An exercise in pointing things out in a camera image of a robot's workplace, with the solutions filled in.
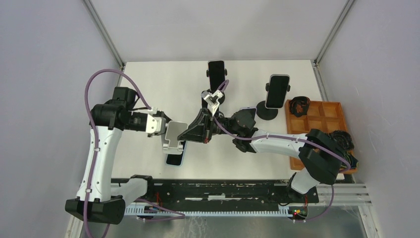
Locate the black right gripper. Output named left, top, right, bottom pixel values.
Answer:
left=177, top=108, right=240, bottom=144

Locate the white folding phone stand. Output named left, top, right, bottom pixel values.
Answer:
left=161, top=120, right=188, bottom=155

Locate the light blue cased phone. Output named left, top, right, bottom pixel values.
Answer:
left=165, top=141, right=186, bottom=167

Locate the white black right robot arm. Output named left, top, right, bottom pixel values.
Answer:
left=177, top=108, right=350, bottom=202

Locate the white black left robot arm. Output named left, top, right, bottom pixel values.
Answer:
left=65, top=87, right=171, bottom=225

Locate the white framed small phone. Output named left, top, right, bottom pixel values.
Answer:
left=240, top=107, right=257, bottom=116

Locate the black phone on rear stand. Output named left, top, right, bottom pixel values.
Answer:
left=206, top=60, right=227, bottom=92

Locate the black round right stand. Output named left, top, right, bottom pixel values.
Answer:
left=256, top=101, right=278, bottom=120

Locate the white cased phone on stand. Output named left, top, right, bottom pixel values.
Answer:
left=265, top=74, right=291, bottom=109

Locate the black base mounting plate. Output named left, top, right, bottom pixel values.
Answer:
left=141, top=178, right=319, bottom=212

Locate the orange compartment tray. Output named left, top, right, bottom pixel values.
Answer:
left=284, top=100, right=358, bottom=176

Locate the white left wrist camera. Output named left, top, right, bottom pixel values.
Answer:
left=145, top=108, right=166, bottom=135

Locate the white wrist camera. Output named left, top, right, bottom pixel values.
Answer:
left=201, top=90, right=224, bottom=116
left=145, top=108, right=166, bottom=135

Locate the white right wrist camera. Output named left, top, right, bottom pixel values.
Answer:
left=201, top=90, right=224, bottom=116

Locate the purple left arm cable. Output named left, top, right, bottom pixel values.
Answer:
left=83, top=68, right=185, bottom=238

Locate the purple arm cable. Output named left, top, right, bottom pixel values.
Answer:
left=210, top=78, right=352, bottom=223
left=83, top=68, right=185, bottom=238

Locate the white slotted cable duct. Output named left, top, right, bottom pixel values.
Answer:
left=124, top=204, right=294, bottom=218

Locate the black cable bundle top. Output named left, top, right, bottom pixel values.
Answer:
left=288, top=96, right=312, bottom=118

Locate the black cable bundle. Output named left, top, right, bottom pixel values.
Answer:
left=344, top=154, right=359, bottom=172
left=328, top=130, right=355, bottom=152
left=288, top=96, right=312, bottom=118

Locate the black cable bundle middle right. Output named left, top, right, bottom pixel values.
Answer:
left=328, top=130, right=355, bottom=152

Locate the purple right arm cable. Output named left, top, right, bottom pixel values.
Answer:
left=210, top=78, right=352, bottom=223

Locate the black cable bundle lower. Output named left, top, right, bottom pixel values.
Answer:
left=344, top=154, right=359, bottom=172

